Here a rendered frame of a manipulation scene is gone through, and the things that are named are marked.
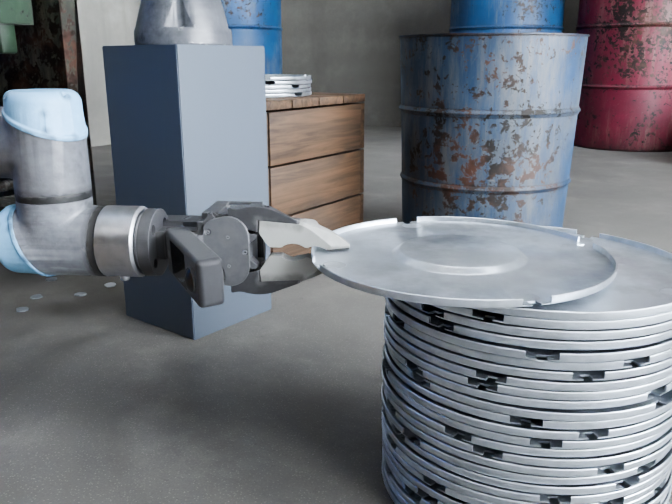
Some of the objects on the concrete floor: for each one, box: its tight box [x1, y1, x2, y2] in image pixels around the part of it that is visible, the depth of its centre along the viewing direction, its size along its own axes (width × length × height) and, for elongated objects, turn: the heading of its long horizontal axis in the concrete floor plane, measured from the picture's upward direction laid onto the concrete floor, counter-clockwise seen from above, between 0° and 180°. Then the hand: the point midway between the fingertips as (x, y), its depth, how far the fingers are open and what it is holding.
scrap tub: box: [399, 33, 590, 228], centre depth 161 cm, size 42×42×48 cm
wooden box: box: [266, 92, 365, 257], centre depth 162 cm, size 40×38×35 cm
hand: (336, 252), depth 68 cm, fingers closed, pressing on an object
